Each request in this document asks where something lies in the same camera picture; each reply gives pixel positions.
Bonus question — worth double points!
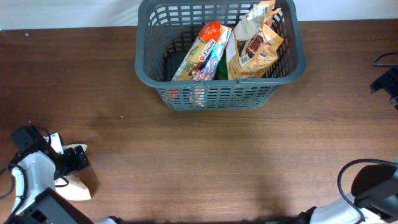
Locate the white plastic bread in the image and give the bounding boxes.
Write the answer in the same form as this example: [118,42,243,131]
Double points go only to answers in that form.
[54,143,92,202]

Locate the orange snack bag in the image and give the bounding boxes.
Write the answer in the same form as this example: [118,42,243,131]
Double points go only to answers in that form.
[226,0,284,80]

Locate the orange noodle packet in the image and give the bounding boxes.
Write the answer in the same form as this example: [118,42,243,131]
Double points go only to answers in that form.
[172,21,223,81]

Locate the colourful tissue multipack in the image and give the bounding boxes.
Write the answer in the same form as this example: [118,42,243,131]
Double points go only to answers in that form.
[193,26,232,81]

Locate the green lid jar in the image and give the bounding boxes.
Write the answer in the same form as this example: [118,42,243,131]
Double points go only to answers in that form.
[216,57,228,80]

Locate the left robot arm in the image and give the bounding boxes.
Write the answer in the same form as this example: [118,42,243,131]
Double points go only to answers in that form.
[4,126,91,224]

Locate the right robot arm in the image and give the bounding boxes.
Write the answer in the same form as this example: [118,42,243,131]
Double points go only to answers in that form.
[283,159,397,224]

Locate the grey plastic basket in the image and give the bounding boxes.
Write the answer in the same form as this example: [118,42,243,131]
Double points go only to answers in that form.
[135,0,306,111]

